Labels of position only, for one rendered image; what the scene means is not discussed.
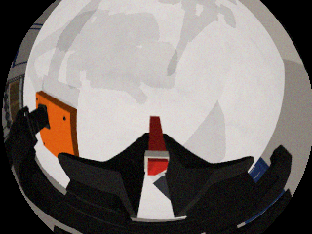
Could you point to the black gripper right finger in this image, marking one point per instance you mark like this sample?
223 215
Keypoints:
189 176

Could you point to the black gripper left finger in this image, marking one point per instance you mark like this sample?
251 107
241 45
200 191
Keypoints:
122 175

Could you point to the red peg with white band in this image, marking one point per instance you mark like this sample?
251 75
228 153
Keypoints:
156 159

